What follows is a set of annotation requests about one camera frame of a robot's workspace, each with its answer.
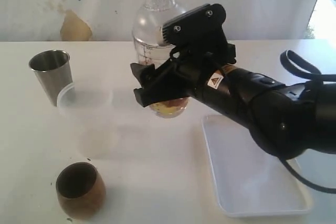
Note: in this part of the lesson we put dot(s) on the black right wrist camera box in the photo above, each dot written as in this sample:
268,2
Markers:
199,28

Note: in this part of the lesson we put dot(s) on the translucent plastic cup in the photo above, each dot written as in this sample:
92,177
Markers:
86,104

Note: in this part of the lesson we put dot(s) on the white rectangular tray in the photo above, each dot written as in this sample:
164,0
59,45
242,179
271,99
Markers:
247,181

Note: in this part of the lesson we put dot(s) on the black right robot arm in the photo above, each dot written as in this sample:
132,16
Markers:
283,120

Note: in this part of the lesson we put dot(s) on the clear dome shaker lid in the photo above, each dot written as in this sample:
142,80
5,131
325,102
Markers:
150,18

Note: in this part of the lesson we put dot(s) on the clear plastic shaker cup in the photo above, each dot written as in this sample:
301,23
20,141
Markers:
164,85

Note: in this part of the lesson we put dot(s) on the stainless steel cup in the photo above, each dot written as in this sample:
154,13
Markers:
52,69

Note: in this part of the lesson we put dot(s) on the brown wooden cup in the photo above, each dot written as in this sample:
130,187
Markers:
80,190

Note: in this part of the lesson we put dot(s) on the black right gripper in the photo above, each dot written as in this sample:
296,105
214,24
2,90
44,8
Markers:
194,69

